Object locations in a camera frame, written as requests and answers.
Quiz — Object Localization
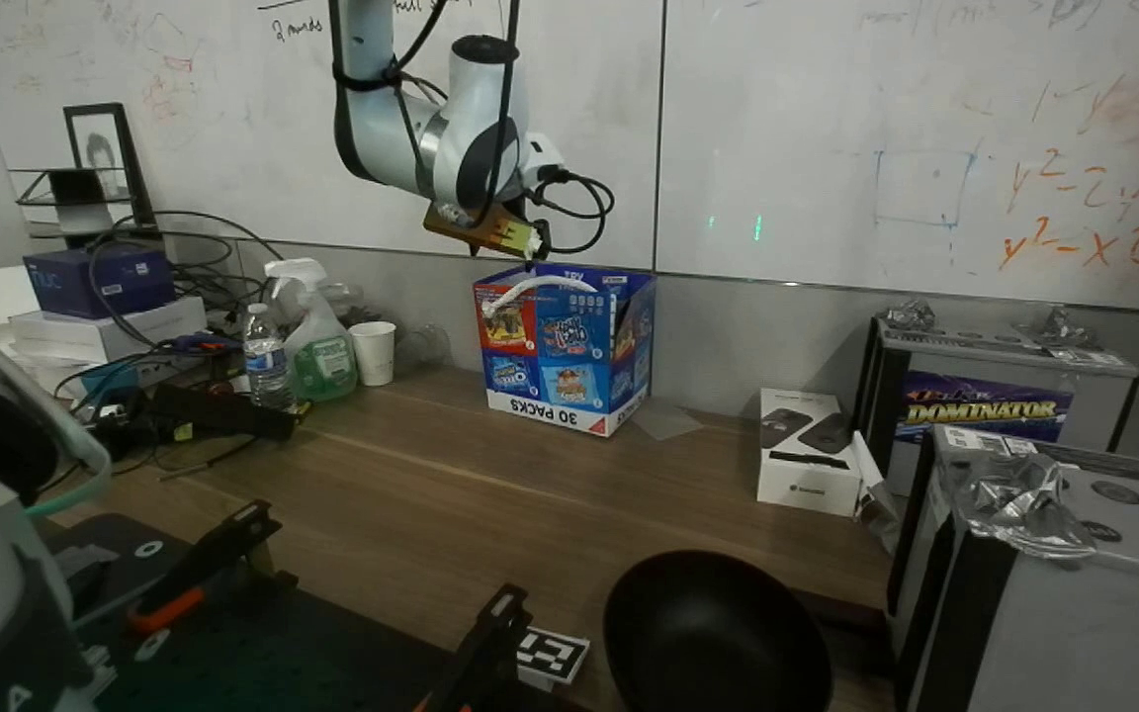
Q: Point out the blue snack box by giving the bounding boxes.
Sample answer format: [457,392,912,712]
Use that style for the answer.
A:
[469,261,659,444]

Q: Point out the white phone box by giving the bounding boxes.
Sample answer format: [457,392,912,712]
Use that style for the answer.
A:
[753,382,887,521]

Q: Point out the dark blue cardboard box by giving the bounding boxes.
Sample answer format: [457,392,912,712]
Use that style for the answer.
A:
[21,239,182,320]

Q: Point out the white box stack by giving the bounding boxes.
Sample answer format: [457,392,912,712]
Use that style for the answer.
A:
[8,293,212,373]

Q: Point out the grey metal appliance box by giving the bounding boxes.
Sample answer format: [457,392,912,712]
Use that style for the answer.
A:
[887,422,1139,712]

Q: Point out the white paper cup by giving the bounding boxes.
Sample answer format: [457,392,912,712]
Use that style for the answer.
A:
[348,318,403,392]

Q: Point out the clear spray bottle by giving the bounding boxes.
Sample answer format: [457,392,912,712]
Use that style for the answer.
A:
[260,255,365,407]

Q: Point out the plastic water bottle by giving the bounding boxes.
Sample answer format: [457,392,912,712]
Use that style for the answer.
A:
[241,301,293,407]

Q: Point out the black tool pile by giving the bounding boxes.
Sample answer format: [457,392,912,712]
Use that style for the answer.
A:
[90,373,306,462]

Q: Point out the small crumpled foil piece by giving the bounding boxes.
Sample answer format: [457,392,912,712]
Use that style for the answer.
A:
[1019,309,1107,356]
[879,298,942,339]

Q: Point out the black white fiducial tag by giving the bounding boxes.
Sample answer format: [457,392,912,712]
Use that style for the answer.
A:
[510,626,597,695]

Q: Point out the black frying pan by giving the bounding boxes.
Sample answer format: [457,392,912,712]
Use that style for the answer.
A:
[602,545,838,712]

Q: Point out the crumpled clear plastic wrapper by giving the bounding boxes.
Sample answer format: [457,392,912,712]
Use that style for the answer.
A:
[948,440,1107,566]

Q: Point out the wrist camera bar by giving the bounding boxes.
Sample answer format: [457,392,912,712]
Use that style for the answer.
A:
[420,199,544,261]

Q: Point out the black desk cables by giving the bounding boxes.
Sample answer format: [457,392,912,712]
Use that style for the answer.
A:
[74,207,287,356]

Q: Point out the wall whiteboard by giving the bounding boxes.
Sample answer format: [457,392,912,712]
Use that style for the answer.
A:
[0,0,1139,320]

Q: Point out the black clamp orange handle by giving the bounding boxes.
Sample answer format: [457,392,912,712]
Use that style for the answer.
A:
[411,583,536,712]
[119,493,285,649]

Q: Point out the black picture frame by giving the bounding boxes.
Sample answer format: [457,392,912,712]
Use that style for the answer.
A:
[58,99,162,240]

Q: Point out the black wire desk tray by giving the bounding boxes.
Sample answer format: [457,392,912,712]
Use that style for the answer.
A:
[10,161,138,245]

